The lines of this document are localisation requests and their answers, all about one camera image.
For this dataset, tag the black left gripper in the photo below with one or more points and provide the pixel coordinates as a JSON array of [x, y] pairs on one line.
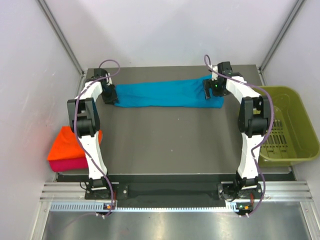
[[113, 97]]

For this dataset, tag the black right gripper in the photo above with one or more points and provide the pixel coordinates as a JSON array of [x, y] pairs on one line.
[[207, 84]]

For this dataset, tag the blue t shirt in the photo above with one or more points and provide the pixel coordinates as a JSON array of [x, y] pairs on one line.
[[187, 93]]

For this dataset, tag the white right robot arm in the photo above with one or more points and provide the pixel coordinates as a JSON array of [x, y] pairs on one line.
[[254, 120]]

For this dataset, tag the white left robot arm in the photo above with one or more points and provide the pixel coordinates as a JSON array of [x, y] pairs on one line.
[[85, 123]]

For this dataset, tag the orange folded t shirt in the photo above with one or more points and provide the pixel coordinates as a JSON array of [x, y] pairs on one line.
[[65, 146]]

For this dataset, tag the pink folded t shirt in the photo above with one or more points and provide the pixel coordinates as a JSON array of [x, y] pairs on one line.
[[62, 165]]

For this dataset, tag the olive green plastic basket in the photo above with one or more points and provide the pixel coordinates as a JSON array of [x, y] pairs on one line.
[[293, 139]]

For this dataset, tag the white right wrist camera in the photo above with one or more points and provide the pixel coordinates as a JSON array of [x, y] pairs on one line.
[[214, 75]]

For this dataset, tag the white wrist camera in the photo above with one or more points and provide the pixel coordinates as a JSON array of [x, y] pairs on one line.
[[108, 79], [214, 75]]

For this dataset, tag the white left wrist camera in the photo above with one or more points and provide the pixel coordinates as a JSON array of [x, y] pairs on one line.
[[108, 79]]

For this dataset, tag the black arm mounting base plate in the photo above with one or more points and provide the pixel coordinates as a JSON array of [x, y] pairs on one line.
[[168, 190]]

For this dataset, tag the aluminium frame rail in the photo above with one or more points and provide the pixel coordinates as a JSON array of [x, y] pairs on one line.
[[62, 192]]

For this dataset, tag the grey slotted cable duct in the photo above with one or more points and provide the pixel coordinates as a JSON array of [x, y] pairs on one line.
[[104, 207]]

